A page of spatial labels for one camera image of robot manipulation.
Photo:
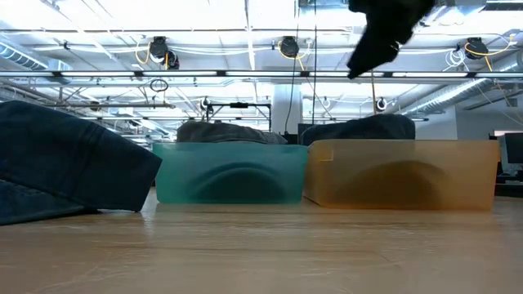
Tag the silver ventilation duct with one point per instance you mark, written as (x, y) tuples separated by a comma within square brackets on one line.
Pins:
[(20, 57), (449, 96)]

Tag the black gantry frame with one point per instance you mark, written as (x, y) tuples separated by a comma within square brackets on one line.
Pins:
[(239, 105)]

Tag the gray denim cap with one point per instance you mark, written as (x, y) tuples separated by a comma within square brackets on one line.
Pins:
[(229, 132), (241, 183)]

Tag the small black ceiling reel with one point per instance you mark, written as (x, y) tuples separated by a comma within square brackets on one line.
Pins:
[(205, 105), (381, 104)]

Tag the blue denim cap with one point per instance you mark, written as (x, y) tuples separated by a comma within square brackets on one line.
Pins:
[(367, 128), (392, 185), (73, 159)]

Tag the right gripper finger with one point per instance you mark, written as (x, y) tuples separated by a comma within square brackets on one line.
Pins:
[(376, 49)]

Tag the black computer monitor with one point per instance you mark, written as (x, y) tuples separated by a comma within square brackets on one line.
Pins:
[(514, 151)]

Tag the green translucent plastic bin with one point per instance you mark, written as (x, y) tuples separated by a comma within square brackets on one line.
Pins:
[(171, 171)]

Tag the orange translucent plastic bin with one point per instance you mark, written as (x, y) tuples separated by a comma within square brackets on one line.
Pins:
[(470, 175)]

